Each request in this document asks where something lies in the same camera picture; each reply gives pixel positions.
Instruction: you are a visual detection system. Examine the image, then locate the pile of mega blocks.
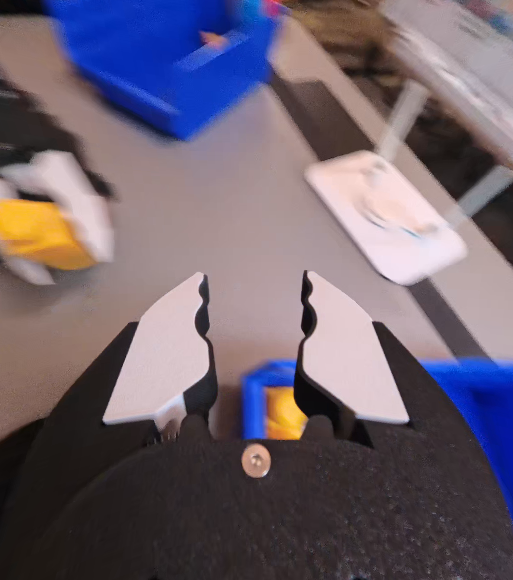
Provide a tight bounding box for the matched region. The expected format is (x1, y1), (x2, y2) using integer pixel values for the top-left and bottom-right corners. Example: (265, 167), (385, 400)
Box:
(265, 386), (308, 440)

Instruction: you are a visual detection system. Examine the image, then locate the white tablet stand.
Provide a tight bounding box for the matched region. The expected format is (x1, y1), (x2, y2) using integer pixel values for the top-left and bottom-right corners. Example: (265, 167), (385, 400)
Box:
(304, 79), (513, 287)

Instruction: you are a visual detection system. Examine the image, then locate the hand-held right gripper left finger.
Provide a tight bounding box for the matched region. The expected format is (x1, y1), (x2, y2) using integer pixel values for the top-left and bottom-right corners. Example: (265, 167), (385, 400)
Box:
(102, 272), (219, 438)

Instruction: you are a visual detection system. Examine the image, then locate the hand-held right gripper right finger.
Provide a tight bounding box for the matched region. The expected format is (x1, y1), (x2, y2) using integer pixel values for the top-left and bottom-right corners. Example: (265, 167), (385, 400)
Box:
(293, 270), (411, 438)

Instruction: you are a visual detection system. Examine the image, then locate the blue plastic bin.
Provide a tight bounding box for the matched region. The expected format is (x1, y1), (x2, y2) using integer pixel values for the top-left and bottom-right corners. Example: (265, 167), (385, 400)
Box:
(46, 0), (282, 141)
(240, 358), (513, 580)

